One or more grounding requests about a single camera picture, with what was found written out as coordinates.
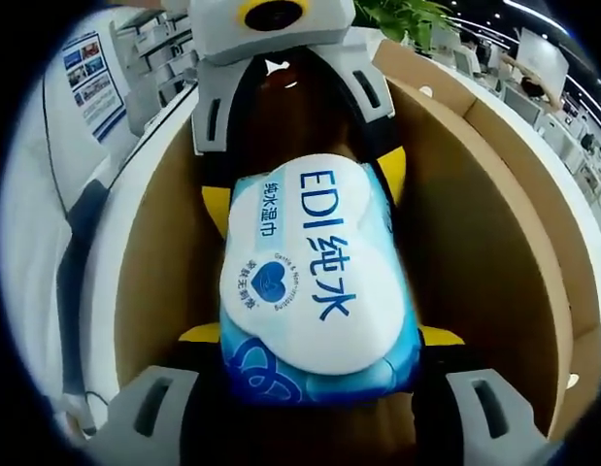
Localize white square pillar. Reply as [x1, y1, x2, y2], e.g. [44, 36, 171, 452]
[516, 26, 572, 89]

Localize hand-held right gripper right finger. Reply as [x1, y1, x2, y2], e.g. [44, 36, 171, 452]
[410, 325, 567, 466]

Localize green potted plant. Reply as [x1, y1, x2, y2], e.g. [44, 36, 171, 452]
[351, 0, 459, 44]

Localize blue wall poster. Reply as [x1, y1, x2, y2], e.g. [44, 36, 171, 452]
[60, 31, 127, 143]

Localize blue soft wet wipes pack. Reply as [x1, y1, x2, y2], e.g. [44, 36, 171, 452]
[217, 154, 426, 408]

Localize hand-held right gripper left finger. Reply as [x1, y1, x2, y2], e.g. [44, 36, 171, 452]
[87, 323, 223, 466]

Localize brown cardboard shoe box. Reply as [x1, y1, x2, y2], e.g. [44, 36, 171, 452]
[112, 38, 601, 450]

